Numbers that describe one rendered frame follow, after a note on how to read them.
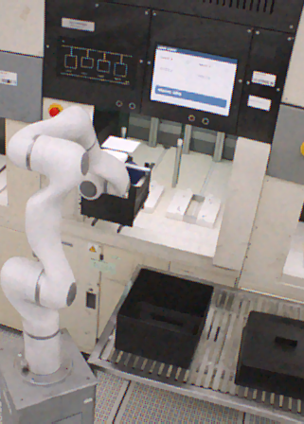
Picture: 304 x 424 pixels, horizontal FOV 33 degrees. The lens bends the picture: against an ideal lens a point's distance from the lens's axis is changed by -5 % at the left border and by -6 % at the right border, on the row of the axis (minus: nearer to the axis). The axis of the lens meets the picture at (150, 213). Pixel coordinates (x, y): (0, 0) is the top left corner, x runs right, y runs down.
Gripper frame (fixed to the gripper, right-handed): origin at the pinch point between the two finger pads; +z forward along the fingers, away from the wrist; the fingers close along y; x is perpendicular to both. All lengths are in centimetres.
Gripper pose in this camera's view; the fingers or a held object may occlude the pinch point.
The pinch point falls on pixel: (119, 150)
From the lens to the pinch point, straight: 202.6
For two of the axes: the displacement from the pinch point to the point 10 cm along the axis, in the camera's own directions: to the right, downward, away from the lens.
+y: 9.6, 2.3, -1.8
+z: 2.7, -5.0, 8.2
